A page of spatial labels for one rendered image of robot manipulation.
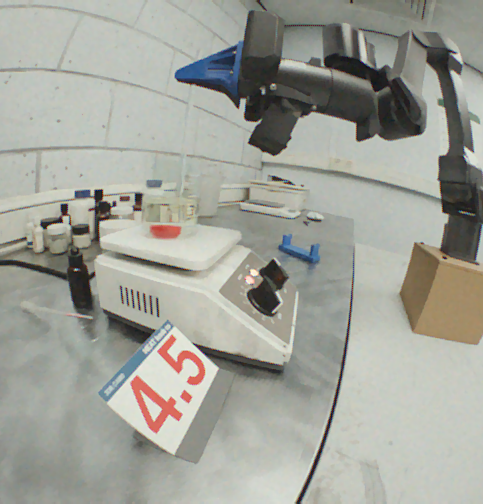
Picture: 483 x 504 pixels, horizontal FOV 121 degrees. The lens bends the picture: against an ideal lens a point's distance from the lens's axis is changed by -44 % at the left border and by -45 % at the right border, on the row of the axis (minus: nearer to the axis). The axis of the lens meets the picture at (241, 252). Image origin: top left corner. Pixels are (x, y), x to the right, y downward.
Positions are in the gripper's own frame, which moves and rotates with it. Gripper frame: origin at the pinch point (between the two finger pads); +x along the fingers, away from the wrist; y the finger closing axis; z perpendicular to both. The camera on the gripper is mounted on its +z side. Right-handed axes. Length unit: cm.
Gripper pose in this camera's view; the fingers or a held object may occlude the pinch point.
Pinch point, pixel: (207, 75)
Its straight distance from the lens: 26.8
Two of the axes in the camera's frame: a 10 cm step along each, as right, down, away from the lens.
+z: -1.1, 9.5, 3.0
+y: 0.2, -3.0, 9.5
